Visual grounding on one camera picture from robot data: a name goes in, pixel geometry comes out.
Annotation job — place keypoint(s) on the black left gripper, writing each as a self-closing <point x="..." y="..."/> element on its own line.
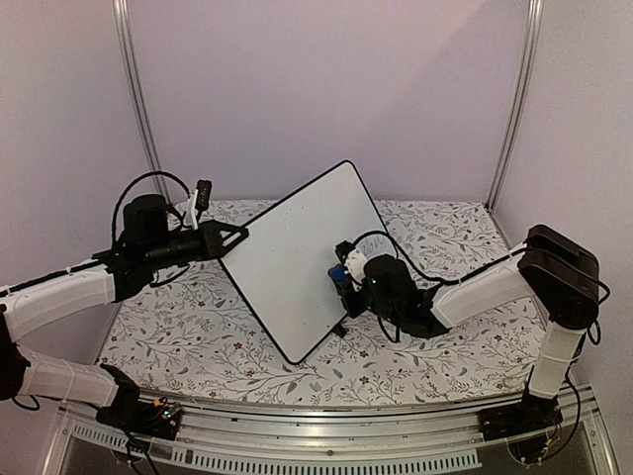
<point x="213" y="241"/>

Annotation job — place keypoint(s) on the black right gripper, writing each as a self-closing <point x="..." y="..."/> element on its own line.
<point x="351" y="309"/>

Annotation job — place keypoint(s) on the blue whiteboard eraser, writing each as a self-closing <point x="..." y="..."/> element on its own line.
<point x="339" y="277"/>

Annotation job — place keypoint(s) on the white whiteboard black frame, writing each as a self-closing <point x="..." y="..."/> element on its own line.
<point x="280" y="270"/>

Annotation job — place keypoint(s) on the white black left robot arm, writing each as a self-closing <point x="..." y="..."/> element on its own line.
<point x="155" y="236"/>

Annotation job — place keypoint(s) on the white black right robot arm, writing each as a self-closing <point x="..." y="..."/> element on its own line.
<point x="548" y="268"/>

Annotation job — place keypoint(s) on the black whiteboard stand foot left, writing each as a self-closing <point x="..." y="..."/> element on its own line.
<point x="340" y="330"/>

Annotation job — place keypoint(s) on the floral patterned table mat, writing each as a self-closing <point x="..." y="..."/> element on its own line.
<point x="194" y="336"/>

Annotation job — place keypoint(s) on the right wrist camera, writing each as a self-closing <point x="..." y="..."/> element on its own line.
<point x="382" y="274"/>

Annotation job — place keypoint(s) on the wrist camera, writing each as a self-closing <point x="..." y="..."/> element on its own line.
<point x="382" y="274"/>
<point x="198" y="203"/>

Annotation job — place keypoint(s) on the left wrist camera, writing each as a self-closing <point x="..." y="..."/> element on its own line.
<point x="198" y="203"/>

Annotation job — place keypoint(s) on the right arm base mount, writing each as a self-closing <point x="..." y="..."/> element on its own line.
<point x="530" y="426"/>

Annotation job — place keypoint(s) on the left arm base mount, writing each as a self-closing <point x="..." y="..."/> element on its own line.
<point x="129" y="413"/>

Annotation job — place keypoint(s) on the left aluminium corner post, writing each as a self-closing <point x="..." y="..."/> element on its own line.
<point x="124" y="29"/>

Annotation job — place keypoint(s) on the aluminium corner post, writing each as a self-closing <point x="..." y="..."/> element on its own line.
<point x="527" y="58"/>
<point x="124" y="29"/>

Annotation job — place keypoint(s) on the right aluminium corner post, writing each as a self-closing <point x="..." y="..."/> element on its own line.
<point x="527" y="58"/>

